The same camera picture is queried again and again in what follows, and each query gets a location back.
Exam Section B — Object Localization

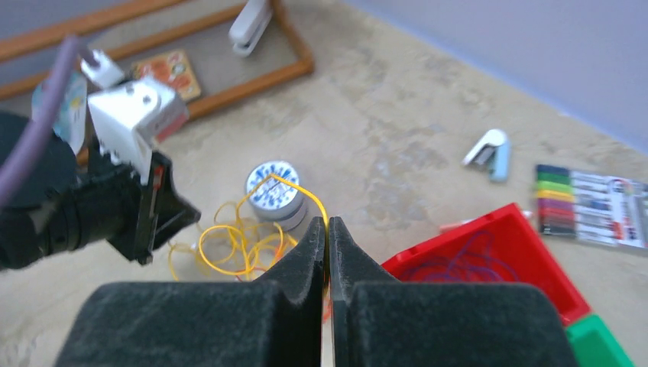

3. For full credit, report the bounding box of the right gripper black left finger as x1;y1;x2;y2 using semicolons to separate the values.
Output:
56;217;325;366

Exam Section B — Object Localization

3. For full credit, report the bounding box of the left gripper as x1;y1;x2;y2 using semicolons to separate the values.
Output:
1;151;201;270

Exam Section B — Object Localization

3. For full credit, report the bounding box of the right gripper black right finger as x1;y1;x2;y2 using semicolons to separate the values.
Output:
329;217;577;366

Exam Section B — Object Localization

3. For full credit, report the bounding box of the yellow thin cable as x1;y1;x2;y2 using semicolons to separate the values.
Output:
167;174;330;283

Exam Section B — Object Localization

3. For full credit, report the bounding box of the purple thin cable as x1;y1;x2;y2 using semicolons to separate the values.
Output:
404;232;520;284

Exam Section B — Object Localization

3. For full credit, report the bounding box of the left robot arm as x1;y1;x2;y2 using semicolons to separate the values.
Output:
1;111;200;269

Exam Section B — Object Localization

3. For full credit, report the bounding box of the blue white round tin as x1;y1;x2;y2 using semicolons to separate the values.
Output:
245;161;307;231

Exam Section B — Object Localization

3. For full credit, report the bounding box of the blue blister pack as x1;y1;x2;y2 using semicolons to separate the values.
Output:
53;71;88;154

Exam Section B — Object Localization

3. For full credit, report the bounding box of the red plastic bin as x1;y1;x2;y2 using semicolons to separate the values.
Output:
382;203;592;326

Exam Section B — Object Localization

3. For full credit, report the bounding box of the orange card pack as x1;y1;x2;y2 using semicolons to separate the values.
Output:
131;49;203;102

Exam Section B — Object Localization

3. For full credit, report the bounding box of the white red marker pen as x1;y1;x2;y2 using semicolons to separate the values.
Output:
439;210;534;233

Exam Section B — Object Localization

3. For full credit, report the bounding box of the small blue stapler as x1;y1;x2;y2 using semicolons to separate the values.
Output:
462;128;512;183

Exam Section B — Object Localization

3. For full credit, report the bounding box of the wooden rack shelf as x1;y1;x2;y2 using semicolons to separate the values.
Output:
0;0;316;168

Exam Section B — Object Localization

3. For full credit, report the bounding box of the white stapler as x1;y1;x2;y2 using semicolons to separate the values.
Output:
228;0;273;57

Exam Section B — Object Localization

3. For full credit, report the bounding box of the green plastic bin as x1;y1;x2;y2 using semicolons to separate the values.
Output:
565;314;634;367

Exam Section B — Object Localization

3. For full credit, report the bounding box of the marker pen pack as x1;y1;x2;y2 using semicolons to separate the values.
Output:
536;164;647;251

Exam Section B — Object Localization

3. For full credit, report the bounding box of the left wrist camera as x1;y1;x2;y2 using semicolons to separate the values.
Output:
81;50;189;185

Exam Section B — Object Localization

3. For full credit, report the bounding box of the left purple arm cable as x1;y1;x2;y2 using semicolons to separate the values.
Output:
0;34;99;209

